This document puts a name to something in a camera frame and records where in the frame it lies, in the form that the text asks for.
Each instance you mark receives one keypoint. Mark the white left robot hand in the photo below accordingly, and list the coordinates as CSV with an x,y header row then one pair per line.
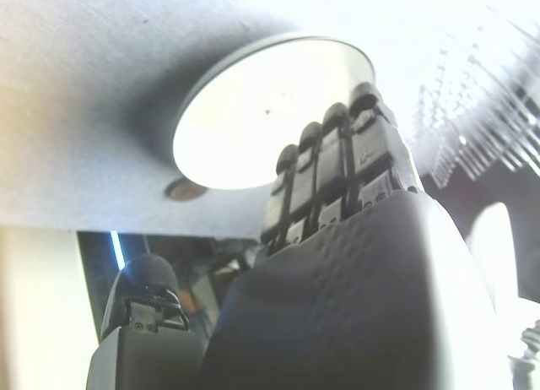
x,y
337,301

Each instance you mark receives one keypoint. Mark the brown round cookie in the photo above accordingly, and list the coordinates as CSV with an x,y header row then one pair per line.
x,y
185,191

